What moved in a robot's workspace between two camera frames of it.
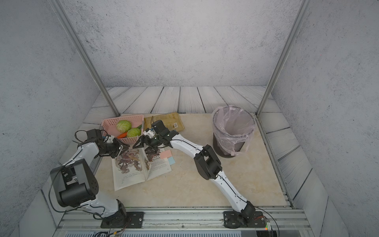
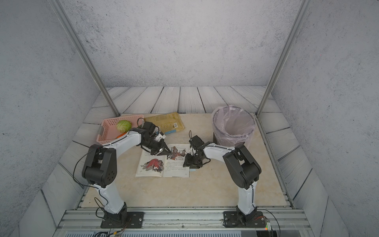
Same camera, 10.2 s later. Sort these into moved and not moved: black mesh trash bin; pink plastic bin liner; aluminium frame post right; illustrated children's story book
Moved: illustrated children's story book
Not moved: pink plastic bin liner; black mesh trash bin; aluminium frame post right
